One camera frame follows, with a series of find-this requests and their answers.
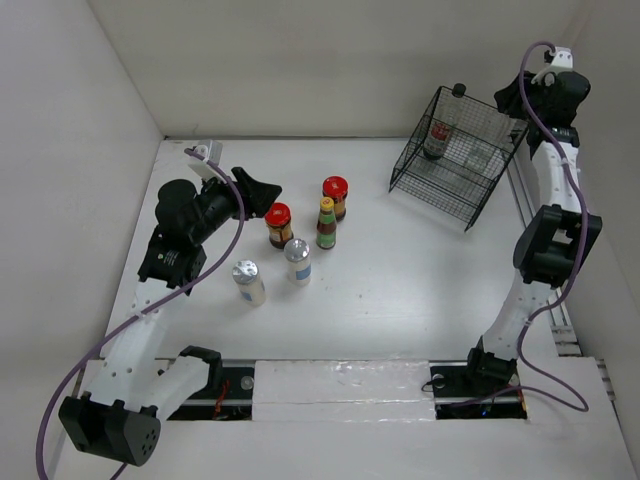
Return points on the black mounting rail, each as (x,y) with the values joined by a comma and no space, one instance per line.
(339,391)

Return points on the clear glass oil dispenser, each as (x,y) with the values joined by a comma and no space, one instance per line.
(488,139)

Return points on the silver-lid white shaker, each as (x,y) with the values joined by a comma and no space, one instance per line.
(247,277)
(297,254)

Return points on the black wire rack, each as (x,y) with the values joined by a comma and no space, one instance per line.
(446,183)

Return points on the yellow-cap green-label sauce bottle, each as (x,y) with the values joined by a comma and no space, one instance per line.
(326,224)

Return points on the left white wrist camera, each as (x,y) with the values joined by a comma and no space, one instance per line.
(202,155)

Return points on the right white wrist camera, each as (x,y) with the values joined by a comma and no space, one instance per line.
(558,59)

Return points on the black-cap red-label vinegar bottle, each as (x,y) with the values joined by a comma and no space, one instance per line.
(444,120)

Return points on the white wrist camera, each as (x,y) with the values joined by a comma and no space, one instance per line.
(558,59)
(202,155)

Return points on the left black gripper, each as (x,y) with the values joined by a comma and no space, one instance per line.
(257,195)

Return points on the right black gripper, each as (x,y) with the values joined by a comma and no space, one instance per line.
(508,98)

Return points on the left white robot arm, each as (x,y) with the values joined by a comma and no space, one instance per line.
(120,414)

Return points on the red-lid chili jar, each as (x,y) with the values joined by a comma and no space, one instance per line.
(278,221)
(336,187)

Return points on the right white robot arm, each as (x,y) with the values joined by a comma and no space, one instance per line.
(556,242)

